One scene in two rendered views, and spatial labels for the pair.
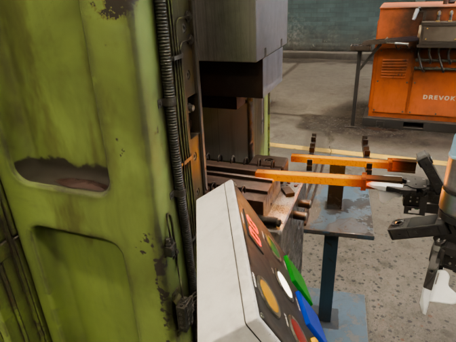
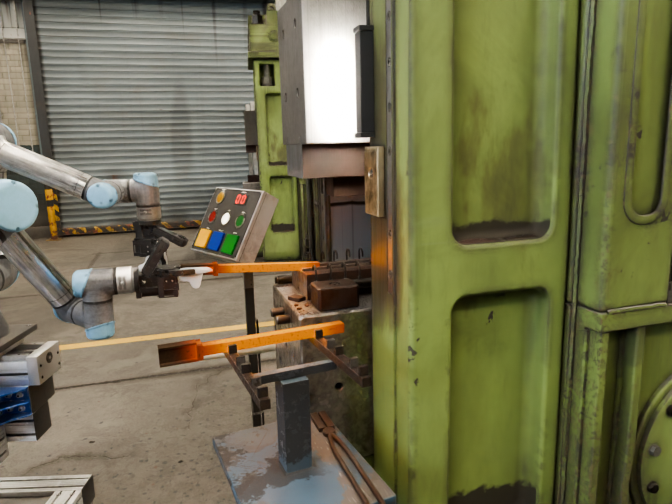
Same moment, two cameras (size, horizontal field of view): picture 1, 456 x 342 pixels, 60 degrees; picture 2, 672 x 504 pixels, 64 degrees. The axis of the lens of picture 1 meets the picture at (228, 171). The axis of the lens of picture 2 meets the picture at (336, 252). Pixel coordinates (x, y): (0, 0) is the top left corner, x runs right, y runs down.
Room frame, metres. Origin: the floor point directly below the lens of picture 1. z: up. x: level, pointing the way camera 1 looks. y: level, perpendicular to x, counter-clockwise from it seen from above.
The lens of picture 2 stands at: (2.38, -1.06, 1.37)
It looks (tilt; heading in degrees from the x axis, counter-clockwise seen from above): 11 degrees down; 141
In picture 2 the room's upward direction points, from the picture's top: 2 degrees counter-clockwise
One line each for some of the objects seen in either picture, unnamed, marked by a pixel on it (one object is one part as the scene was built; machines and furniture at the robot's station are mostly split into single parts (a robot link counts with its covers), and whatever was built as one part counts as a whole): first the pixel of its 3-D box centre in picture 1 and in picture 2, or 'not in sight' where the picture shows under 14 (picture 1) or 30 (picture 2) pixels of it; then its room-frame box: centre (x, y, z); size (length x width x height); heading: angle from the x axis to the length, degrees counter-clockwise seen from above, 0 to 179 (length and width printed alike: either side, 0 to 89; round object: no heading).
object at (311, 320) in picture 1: (309, 321); (216, 241); (0.49, -0.13, 1.01); 0.07 x 0.05 x 0.07; 3
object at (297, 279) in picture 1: (295, 281); (230, 244); (0.59, -0.12, 1.01); 0.07 x 0.05 x 0.07; 3
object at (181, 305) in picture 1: (184, 311); not in sight; (0.74, 0.12, 0.80); 0.06 x 0.03 x 0.14; 158
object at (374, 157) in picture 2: not in sight; (374, 181); (1.38, -0.12, 1.27); 0.09 x 0.02 x 0.17; 158
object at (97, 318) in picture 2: not in sight; (96, 316); (0.83, -0.68, 0.91); 0.11 x 0.08 x 0.11; 16
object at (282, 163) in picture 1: (269, 168); (334, 294); (1.22, -0.14, 0.95); 0.12 x 0.08 x 0.06; 68
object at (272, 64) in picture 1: (199, 68); (360, 158); (1.11, 0.07, 1.32); 0.42 x 0.20 x 0.10; 68
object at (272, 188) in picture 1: (207, 183); (362, 272); (1.11, 0.07, 0.96); 0.42 x 0.20 x 0.09; 68
